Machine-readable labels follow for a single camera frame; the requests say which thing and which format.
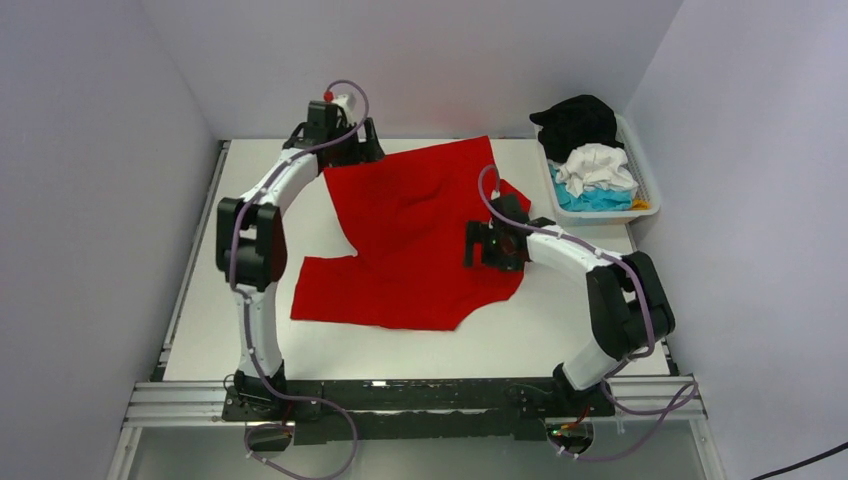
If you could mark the turquoise t shirt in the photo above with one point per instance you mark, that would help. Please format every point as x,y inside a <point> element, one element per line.
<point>598,200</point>

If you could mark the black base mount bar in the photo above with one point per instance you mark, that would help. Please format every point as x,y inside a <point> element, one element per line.
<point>329,410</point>

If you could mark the red t shirt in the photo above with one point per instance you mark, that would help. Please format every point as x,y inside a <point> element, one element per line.
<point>406,218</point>

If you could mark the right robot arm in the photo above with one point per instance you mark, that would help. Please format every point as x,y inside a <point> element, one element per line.
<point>629,311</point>

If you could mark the white laundry basket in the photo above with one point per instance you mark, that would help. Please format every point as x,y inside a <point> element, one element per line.
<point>639,167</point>

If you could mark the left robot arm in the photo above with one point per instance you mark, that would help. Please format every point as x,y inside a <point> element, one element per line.
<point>251,249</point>

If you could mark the black t shirt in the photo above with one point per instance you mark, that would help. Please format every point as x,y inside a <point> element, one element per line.
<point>574,122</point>

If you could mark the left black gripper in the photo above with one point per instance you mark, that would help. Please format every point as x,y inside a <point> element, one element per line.
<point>363,152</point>

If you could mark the white t shirt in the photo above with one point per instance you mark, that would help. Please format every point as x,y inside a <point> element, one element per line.
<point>596,166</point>

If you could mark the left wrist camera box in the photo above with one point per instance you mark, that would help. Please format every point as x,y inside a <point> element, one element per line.
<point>344,102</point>

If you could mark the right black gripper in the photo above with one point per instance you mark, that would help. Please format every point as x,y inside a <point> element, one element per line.
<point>480,232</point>

